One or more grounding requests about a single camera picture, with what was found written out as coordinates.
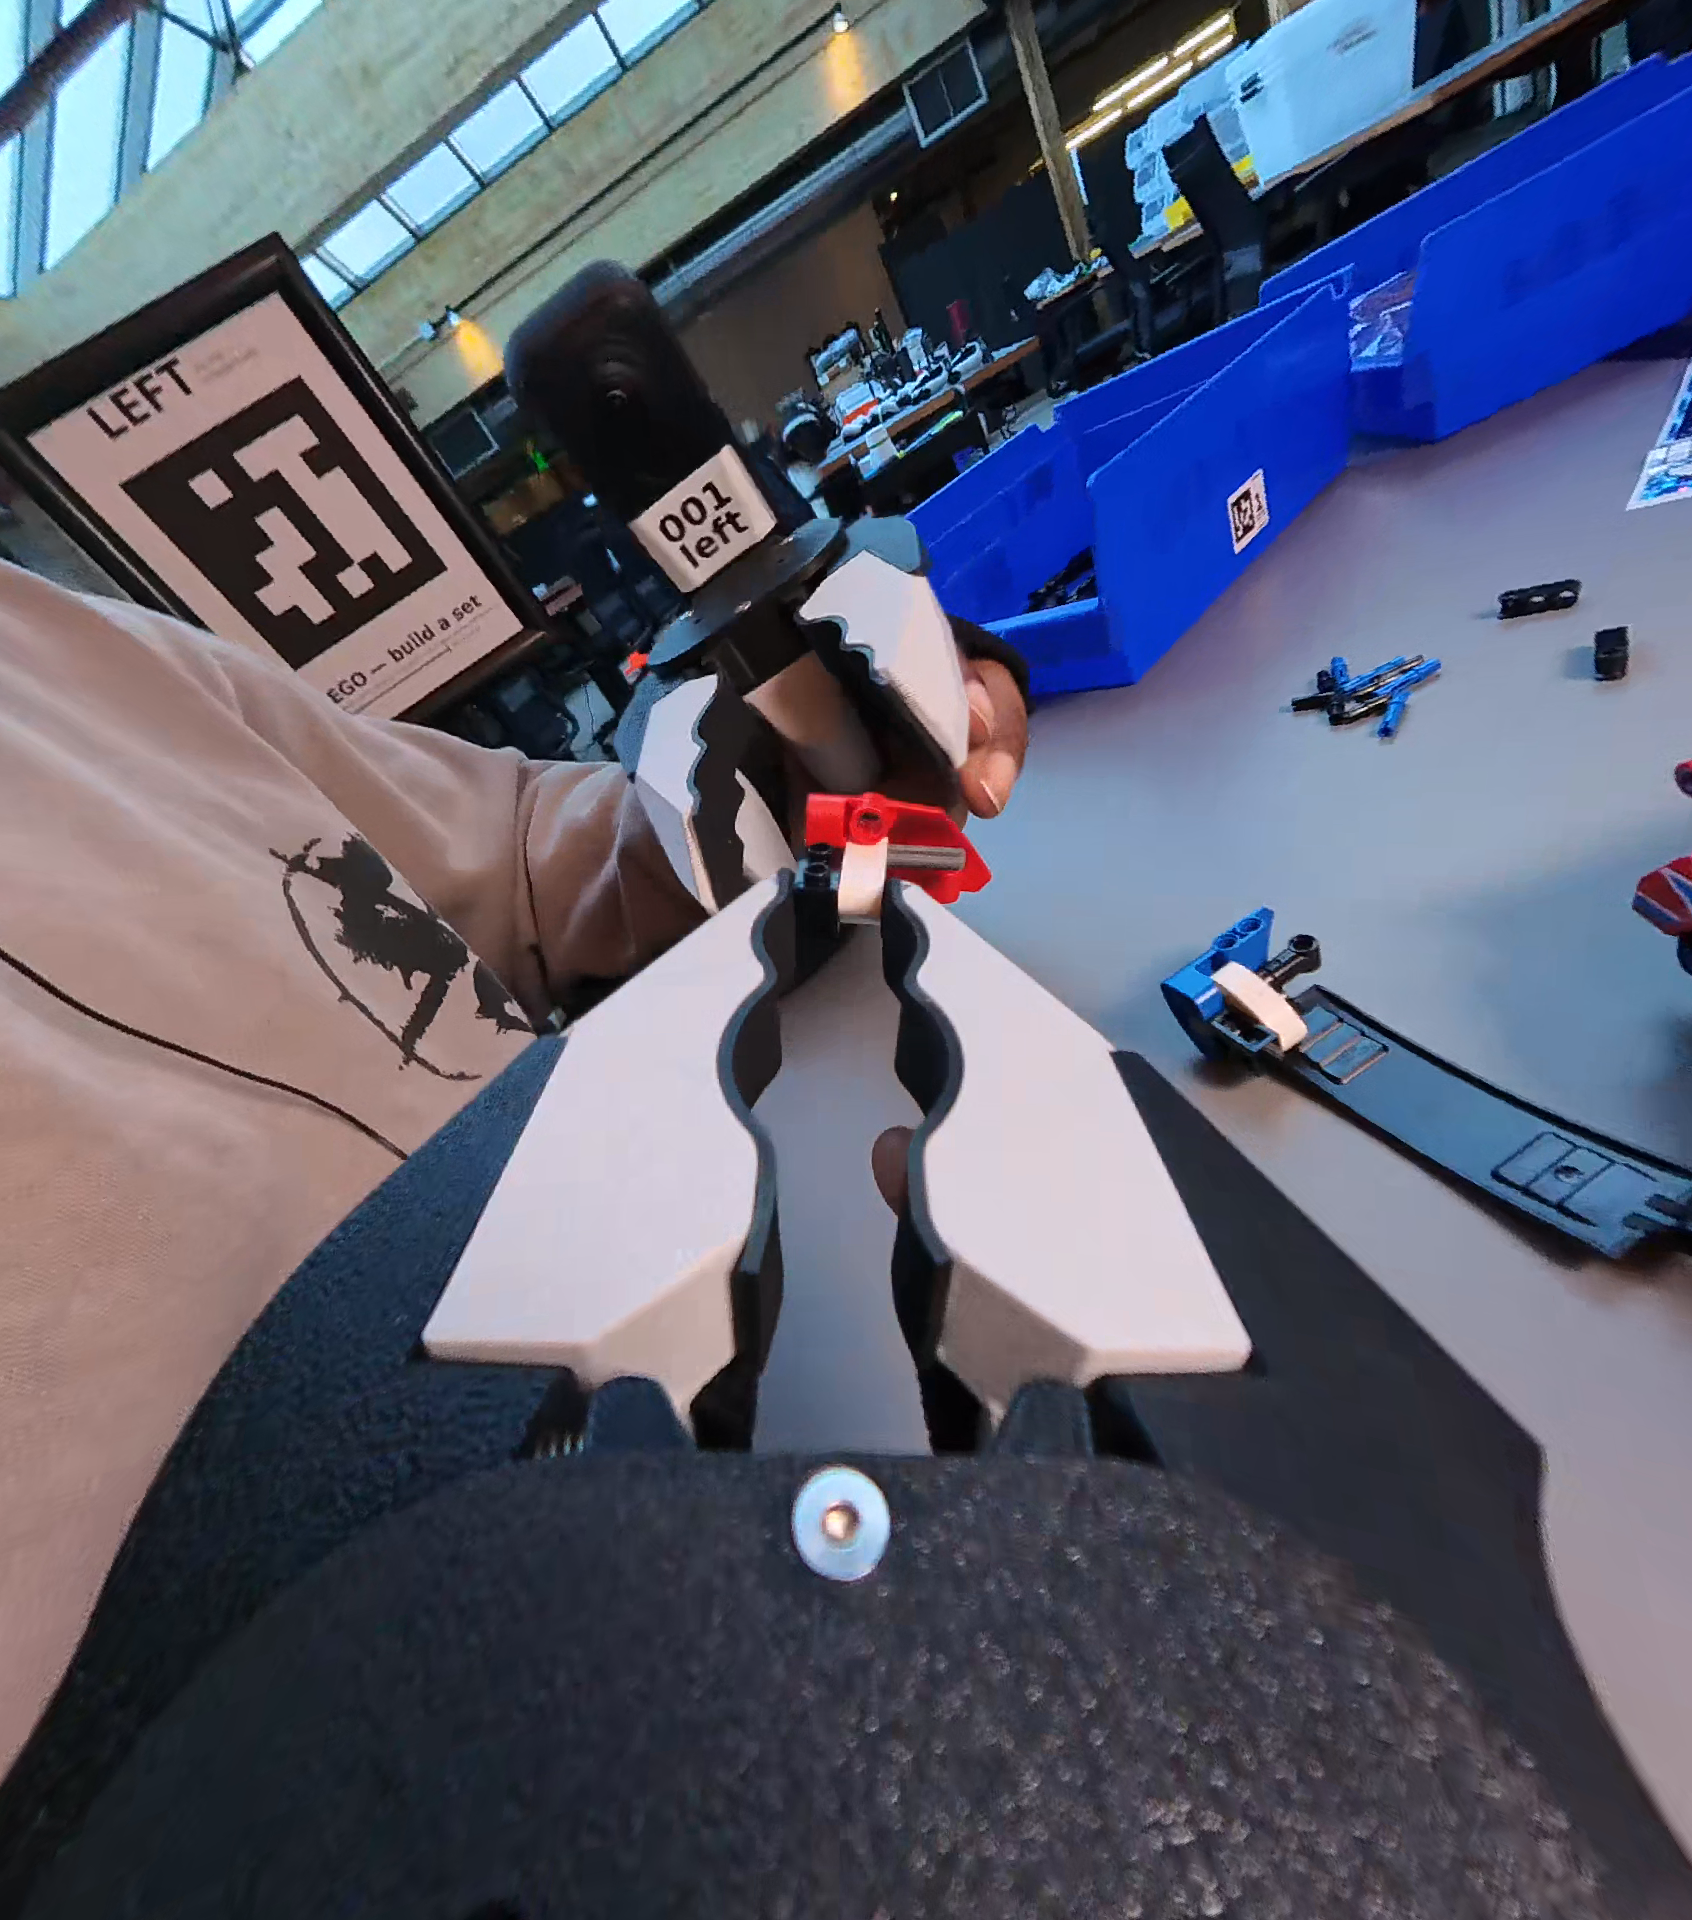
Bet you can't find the person's left hand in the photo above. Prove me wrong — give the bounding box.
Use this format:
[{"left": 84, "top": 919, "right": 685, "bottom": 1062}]
[{"left": 955, "top": 659, "right": 1034, "bottom": 824}]

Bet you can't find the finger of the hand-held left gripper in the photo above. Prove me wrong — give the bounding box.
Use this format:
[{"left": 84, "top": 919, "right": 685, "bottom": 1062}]
[
  {"left": 628, "top": 675, "right": 789, "bottom": 913},
  {"left": 791, "top": 550, "right": 973, "bottom": 776}
]

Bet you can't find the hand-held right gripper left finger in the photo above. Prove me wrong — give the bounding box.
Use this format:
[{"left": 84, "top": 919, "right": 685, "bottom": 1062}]
[{"left": 422, "top": 875, "right": 801, "bottom": 1423}]

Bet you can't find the blue plastic container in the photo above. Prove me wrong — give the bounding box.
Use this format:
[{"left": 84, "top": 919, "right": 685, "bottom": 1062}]
[
  {"left": 1257, "top": 0, "right": 1692, "bottom": 444},
  {"left": 920, "top": 269, "right": 1354, "bottom": 696}
]

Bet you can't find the pile of blue lego pins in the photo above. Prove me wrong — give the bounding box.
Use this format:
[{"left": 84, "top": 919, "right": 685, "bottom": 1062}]
[{"left": 1289, "top": 652, "right": 1443, "bottom": 740}]

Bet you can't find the small white lego connector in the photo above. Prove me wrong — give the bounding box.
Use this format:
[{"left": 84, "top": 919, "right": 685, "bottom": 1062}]
[{"left": 789, "top": 844, "right": 889, "bottom": 931}]

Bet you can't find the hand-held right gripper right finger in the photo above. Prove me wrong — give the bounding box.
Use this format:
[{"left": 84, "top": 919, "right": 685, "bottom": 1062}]
[{"left": 881, "top": 882, "right": 1254, "bottom": 1423}]

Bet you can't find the person's left forearm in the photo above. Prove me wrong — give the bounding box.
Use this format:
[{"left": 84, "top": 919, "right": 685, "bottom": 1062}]
[{"left": 0, "top": 544, "right": 709, "bottom": 1024}]

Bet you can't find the small clear plastic bag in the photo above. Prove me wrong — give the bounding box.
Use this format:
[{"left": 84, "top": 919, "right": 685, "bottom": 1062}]
[{"left": 1348, "top": 274, "right": 1420, "bottom": 372}]

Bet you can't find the black lego panel blue end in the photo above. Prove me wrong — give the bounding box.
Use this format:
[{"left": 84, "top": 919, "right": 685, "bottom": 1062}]
[{"left": 1162, "top": 907, "right": 1692, "bottom": 1263}]

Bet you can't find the black white marker board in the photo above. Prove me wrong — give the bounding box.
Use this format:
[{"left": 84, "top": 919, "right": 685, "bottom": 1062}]
[{"left": 0, "top": 232, "right": 547, "bottom": 723}]

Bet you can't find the wooden work table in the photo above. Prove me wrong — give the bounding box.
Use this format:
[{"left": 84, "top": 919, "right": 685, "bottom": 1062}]
[{"left": 1235, "top": 0, "right": 1626, "bottom": 199}]

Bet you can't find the white storage box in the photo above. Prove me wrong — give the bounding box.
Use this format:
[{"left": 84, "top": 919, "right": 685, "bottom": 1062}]
[{"left": 1227, "top": 0, "right": 1417, "bottom": 151}]

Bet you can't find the red lego piece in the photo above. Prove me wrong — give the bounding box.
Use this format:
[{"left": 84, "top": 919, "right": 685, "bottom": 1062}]
[{"left": 801, "top": 791, "right": 991, "bottom": 905}]

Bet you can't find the wooden post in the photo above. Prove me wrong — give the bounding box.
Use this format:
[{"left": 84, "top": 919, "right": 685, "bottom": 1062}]
[{"left": 1003, "top": 0, "right": 1096, "bottom": 265}]

